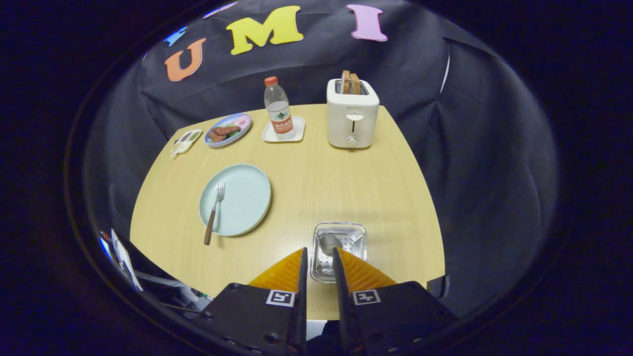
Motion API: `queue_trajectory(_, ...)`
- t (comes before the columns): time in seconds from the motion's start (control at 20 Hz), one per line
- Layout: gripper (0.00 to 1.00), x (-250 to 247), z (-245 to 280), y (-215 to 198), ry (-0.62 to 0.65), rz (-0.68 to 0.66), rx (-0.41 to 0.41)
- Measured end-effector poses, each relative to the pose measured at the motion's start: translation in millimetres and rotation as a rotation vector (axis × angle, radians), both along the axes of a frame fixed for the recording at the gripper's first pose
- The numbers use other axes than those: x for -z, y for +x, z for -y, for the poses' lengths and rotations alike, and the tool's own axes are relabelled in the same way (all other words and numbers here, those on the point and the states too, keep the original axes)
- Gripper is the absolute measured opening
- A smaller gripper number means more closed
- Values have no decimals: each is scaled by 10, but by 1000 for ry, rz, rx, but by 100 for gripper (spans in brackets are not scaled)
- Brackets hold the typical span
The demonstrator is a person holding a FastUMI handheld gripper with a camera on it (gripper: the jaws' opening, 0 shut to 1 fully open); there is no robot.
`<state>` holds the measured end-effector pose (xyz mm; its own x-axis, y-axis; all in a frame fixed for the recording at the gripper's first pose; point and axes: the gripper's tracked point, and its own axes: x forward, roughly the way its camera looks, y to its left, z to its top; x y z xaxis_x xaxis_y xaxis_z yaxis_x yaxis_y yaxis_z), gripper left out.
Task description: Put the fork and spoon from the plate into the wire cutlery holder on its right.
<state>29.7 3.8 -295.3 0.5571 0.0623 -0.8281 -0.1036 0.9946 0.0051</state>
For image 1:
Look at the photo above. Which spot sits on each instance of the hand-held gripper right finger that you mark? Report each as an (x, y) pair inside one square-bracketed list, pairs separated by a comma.
[(343, 306)]

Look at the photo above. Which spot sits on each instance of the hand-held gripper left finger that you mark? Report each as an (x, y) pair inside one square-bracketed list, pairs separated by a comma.
[(302, 316)]

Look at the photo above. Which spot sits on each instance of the metal spoon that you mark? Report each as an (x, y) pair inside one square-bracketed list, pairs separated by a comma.
[(329, 242)]

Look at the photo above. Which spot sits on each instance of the square perforated metal tray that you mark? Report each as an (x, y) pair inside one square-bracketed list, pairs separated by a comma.
[(353, 237)]

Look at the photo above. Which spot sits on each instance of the light blue round plate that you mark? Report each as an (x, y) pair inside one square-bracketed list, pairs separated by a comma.
[(242, 198)]

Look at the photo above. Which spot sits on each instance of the white square coaster tray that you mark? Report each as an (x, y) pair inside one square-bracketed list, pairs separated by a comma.
[(299, 129)]

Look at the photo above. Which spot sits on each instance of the white toaster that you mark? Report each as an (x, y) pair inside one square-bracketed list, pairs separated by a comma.
[(341, 123)]

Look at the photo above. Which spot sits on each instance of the black backdrop cloth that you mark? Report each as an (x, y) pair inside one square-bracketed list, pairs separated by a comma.
[(470, 173)]

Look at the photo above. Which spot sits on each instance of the colourful printed box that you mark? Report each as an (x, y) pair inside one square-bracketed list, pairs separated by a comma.
[(123, 259)]

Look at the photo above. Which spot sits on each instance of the brown meat slices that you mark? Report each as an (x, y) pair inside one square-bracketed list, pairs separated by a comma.
[(222, 132)]

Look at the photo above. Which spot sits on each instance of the clear red-capped water bottle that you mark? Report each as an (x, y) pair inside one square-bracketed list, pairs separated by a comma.
[(279, 113)]

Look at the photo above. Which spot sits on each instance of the pink food piece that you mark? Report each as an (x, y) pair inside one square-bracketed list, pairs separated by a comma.
[(242, 121)]

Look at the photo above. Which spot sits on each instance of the blue rimmed food plate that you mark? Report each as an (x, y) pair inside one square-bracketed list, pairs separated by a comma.
[(220, 121)]

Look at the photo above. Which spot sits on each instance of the brown toast slice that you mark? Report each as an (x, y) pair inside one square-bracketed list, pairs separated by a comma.
[(345, 81), (355, 84)]

